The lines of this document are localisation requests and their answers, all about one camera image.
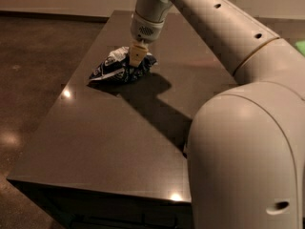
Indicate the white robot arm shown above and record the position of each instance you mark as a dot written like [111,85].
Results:
[246,146]

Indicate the blue chip bag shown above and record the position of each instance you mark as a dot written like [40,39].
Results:
[116,67]

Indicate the dark cabinet under table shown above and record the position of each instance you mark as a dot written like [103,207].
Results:
[84,209]

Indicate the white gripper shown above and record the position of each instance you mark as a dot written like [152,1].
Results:
[145,31]

